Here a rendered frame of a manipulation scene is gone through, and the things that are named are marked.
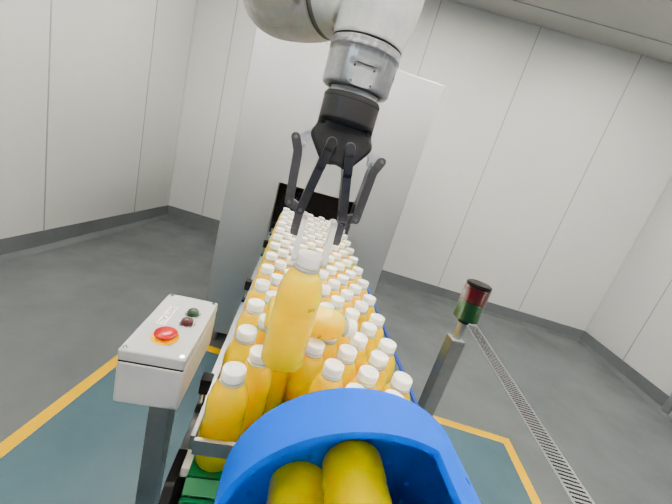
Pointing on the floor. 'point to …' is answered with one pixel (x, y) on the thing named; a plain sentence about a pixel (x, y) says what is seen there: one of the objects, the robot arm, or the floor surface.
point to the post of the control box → (154, 455)
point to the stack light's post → (442, 369)
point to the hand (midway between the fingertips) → (314, 240)
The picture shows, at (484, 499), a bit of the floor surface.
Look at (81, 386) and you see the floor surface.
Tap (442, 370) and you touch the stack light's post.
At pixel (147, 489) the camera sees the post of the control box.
